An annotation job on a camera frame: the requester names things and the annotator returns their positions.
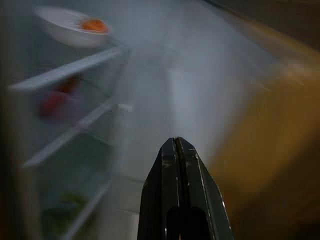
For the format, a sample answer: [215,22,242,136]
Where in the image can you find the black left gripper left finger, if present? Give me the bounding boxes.
[136,136,181,240]

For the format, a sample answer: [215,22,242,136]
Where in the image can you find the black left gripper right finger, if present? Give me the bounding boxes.
[177,137,235,240]

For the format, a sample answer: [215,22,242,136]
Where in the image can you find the white-trimmed glass fridge shelf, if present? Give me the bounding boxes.
[21,99,134,169]
[8,46,131,91]

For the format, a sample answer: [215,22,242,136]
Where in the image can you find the silver fridge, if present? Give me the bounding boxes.
[0,0,301,240]

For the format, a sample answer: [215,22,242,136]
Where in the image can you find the green leafy vegetables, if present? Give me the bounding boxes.
[46,191,89,234]

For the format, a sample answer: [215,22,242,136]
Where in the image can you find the red food item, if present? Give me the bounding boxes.
[39,76,84,121]

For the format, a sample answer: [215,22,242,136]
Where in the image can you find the orange food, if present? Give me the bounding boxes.
[79,19,110,34]

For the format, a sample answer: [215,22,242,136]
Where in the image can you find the white ceramic bowl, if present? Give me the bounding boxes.
[33,5,114,49]

